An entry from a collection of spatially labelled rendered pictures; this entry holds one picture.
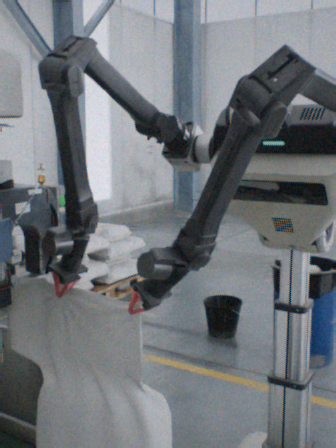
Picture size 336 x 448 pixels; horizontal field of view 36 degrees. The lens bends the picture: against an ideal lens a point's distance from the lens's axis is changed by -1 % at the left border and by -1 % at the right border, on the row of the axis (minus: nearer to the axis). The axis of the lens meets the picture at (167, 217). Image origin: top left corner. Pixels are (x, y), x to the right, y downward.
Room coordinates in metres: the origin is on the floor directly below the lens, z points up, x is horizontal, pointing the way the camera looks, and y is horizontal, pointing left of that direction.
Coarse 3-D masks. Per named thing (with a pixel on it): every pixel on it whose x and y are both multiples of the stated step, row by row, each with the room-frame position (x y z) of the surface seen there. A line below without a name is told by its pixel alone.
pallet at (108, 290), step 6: (132, 276) 4.85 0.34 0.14; (138, 276) 4.91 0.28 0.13; (114, 282) 4.64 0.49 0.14; (120, 282) 4.65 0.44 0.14; (132, 282) 4.94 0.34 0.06; (96, 288) 4.46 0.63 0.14; (102, 288) 4.46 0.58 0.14; (108, 288) 4.48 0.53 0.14; (114, 288) 4.56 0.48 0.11; (126, 288) 4.86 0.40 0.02; (132, 288) 4.86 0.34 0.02; (102, 294) 4.46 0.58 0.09; (108, 294) 4.48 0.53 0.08; (114, 294) 4.56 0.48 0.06; (120, 294) 4.67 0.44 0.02; (126, 294) 4.72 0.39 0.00
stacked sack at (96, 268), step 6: (84, 264) 4.35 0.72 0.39; (90, 264) 4.38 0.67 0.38; (96, 264) 4.41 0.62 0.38; (102, 264) 4.44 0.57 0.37; (90, 270) 4.27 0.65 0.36; (96, 270) 4.33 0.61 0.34; (102, 270) 4.40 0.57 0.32; (108, 270) 4.48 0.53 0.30; (84, 276) 4.19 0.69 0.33; (90, 276) 4.25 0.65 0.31; (96, 276) 4.32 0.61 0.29; (78, 282) 4.12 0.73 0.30; (84, 282) 4.21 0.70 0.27
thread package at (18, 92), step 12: (0, 48) 1.18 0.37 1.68; (0, 60) 1.18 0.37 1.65; (12, 60) 1.21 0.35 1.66; (0, 72) 1.18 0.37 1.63; (12, 72) 1.20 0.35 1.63; (0, 84) 1.18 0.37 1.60; (12, 84) 1.20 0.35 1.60; (0, 96) 1.17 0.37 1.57; (12, 96) 1.20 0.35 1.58; (0, 108) 1.17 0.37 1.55; (12, 108) 1.20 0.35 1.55
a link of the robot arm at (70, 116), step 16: (64, 80) 1.16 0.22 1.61; (80, 80) 1.17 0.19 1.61; (48, 96) 1.21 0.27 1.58; (64, 96) 1.18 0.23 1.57; (64, 112) 1.20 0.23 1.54; (64, 128) 1.21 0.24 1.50; (80, 128) 1.24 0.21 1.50; (64, 144) 1.23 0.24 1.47; (80, 144) 1.25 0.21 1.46; (64, 160) 1.25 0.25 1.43; (80, 160) 1.26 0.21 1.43; (64, 176) 1.28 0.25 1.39; (80, 176) 1.28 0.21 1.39; (64, 192) 1.31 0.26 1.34; (80, 192) 1.28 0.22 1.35; (64, 208) 1.33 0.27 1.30; (80, 208) 1.29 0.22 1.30; (96, 208) 1.33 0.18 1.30; (80, 224) 1.31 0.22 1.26
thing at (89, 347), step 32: (32, 288) 1.46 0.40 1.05; (32, 320) 1.46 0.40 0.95; (64, 320) 1.38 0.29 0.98; (96, 320) 1.29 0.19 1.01; (128, 320) 1.23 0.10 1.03; (32, 352) 1.43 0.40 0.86; (64, 352) 1.38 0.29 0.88; (96, 352) 1.29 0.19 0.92; (128, 352) 1.23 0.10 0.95; (64, 384) 1.30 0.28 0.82; (96, 384) 1.27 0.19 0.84; (128, 384) 1.23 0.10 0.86; (64, 416) 1.27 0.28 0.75; (96, 416) 1.22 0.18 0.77; (128, 416) 1.19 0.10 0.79; (160, 416) 1.22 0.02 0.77
